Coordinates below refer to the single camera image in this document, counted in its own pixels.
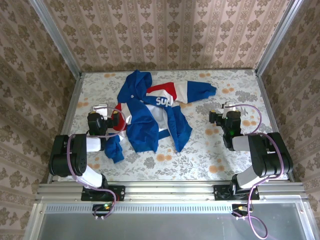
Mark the blue red white jacket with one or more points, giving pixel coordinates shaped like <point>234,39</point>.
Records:
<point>142,130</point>

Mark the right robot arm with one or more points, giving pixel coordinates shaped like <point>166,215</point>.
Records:
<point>265,155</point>

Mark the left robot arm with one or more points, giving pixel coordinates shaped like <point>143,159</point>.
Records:
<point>75,160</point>

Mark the grey metal panel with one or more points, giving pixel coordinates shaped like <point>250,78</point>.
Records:
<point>162,227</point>

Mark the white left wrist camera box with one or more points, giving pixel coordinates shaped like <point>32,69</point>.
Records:
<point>100,108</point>

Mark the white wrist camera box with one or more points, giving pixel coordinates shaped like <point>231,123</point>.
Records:
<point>100,108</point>
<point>229,105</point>

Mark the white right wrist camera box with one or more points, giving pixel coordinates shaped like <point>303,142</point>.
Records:
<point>229,105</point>

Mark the aluminium table side rail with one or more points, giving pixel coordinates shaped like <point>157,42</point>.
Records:
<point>268,105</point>
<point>72,105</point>

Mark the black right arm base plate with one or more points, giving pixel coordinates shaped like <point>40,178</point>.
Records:
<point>221,192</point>

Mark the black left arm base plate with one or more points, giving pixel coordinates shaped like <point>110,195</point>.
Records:
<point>117,193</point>

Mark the aluminium frame post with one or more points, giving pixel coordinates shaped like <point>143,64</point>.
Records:
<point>55,37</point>
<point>277,37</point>

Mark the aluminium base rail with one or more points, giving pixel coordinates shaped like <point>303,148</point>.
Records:
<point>170,191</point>

